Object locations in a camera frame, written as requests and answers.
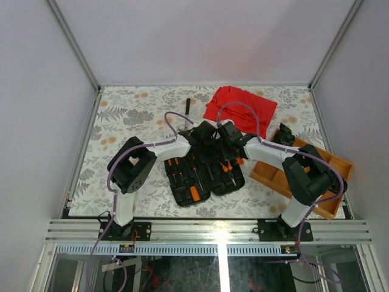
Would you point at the small orange black screwdriver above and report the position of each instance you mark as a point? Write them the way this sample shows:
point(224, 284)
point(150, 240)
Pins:
point(179, 169)

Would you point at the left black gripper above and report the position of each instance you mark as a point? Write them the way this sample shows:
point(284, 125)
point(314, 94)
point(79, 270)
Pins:
point(211, 145)

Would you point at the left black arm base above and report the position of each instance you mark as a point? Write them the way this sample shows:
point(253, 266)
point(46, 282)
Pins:
point(133, 231)

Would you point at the orange black pliers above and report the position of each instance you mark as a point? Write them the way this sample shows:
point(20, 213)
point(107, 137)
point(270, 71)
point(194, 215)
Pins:
point(227, 168)

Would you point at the aluminium front rail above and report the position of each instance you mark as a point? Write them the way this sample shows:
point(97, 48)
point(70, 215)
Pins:
point(203, 237)

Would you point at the black handled hammer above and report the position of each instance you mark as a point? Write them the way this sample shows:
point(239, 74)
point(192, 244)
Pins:
point(187, 124)

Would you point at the orange handled utility knife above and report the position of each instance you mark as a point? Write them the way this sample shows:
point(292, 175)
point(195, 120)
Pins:
point(209, 171)

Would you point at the wooden compartment tray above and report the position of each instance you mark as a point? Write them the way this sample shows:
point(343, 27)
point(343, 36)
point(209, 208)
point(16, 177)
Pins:
point(300, 177)

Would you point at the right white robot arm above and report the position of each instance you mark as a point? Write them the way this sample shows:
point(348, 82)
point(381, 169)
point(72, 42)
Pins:
point(275, 154)

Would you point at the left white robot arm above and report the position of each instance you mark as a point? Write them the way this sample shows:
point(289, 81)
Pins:
point(129, 169)

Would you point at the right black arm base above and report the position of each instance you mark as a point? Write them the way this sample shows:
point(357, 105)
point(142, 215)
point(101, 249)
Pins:
point(275, 230)

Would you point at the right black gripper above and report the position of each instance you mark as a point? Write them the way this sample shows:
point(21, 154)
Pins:
point(222, 145)

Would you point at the red folded cloth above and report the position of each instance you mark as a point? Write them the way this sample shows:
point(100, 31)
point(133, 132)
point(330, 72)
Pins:
point(244, 117)

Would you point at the black plastic tool case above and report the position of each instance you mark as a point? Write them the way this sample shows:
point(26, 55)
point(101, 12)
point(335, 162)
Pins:
point(221, 185)

